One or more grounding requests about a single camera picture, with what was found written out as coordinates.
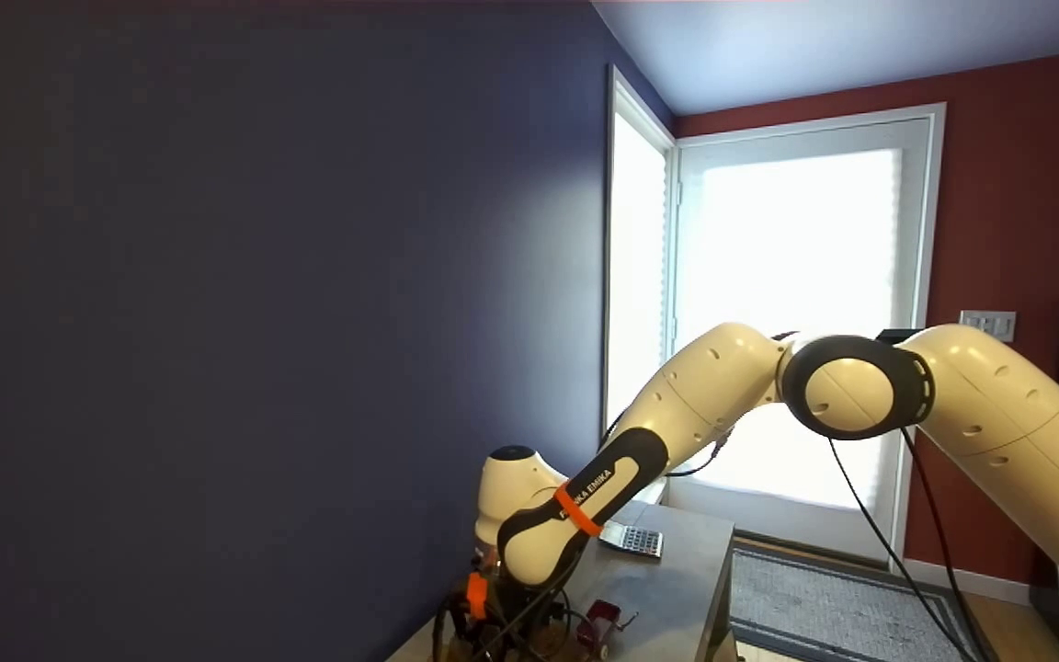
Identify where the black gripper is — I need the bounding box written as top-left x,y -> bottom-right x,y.
454,586 -> 567,662

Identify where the grey desk calculator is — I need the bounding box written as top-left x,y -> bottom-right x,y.
597,517 -> 671,562

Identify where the grey floor rug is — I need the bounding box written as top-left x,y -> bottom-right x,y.
723,528 -> 981,662

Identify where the white framed window door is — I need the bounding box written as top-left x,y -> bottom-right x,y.
600,61 -> 950,573

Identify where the black wrist camera orange mount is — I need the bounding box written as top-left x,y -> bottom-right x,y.
459,565 -> 499,624

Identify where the black wrist cable bundle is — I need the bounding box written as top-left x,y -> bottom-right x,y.
823,428 -> 962,662

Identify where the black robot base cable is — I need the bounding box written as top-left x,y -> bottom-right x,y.
899,423 -> 1007,662

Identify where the white wall switch plate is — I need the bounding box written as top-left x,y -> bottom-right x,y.
958,304 -> 1021,347

